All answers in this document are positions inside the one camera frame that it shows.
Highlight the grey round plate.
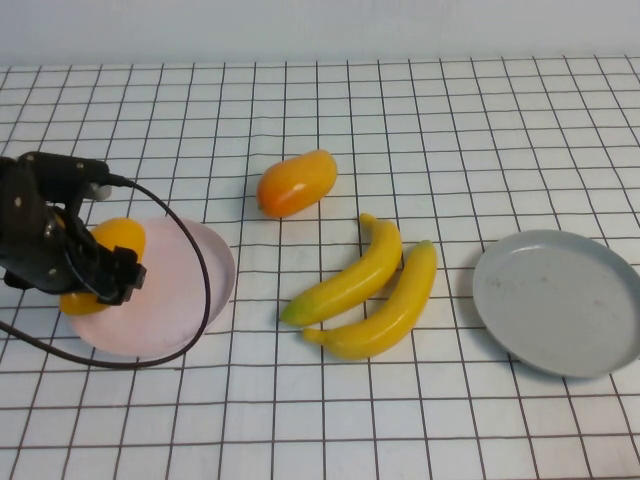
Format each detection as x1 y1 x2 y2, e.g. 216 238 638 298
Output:
472 228 640 379

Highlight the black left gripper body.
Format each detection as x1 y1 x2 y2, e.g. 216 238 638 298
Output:
0 209 119 301

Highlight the white grid tablecloth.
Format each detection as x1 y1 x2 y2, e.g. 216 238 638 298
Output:
0 58 640 480

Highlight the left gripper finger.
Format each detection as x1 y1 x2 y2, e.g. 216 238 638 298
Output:
97 264 147 305
112 246 139 271

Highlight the yellow banana green tip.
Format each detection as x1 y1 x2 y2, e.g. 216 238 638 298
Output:
279 212 404 329

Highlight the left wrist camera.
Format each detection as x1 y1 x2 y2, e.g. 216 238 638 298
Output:
19 152 112 201

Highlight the orange yellow mango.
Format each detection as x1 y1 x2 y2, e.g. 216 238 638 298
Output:
58 217 147 317
256 149 339 219

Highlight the yellow banana with stem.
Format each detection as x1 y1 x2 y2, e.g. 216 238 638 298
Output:
301 239 439 362

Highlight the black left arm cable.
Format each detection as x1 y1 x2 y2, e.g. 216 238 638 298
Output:
0 174 211 370

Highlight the pink round plate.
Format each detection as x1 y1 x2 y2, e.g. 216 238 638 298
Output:
67 215 237 359

